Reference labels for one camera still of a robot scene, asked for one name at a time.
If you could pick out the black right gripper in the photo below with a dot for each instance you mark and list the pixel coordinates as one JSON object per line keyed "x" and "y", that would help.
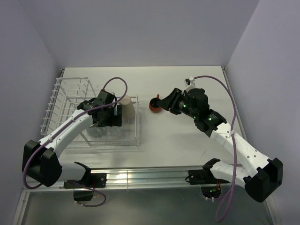
{"x": 170, "y": 102}

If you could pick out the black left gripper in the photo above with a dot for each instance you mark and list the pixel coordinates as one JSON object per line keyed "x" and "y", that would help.
{"x": 115, "y": 120}

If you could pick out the orange black mug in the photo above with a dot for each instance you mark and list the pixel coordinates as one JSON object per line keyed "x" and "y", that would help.
{"x": 153, "y": 104}

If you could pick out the beige cup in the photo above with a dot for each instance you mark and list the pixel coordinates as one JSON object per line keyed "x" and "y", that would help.
{"x": 128, "y": 110}

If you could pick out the grey footed mug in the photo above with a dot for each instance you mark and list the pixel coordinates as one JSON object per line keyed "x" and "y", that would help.
{"x": 96, "y": 132}

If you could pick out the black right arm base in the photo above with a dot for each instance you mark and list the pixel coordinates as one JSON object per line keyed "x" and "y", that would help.
{"x": 204, "y": 177}

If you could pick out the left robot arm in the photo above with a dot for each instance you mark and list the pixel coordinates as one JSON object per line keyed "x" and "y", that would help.
{"x": 41, "y": 158}

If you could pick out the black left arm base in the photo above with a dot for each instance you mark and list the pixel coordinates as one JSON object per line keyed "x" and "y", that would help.
{"x": 90, "y": 180}

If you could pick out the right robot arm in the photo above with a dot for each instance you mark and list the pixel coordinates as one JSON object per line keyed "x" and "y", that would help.
{"x": 260, "y": 175}

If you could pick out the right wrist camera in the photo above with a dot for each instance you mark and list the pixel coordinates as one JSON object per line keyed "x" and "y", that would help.
{"x": 190, "y": 84}

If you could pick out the white wire dish rack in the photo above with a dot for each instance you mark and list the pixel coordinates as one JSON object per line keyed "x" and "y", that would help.
{"x": 67, "y": 94}

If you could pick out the aluminium mounting rail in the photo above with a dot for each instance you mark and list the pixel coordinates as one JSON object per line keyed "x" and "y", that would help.
{"x": 159, "y": 177}

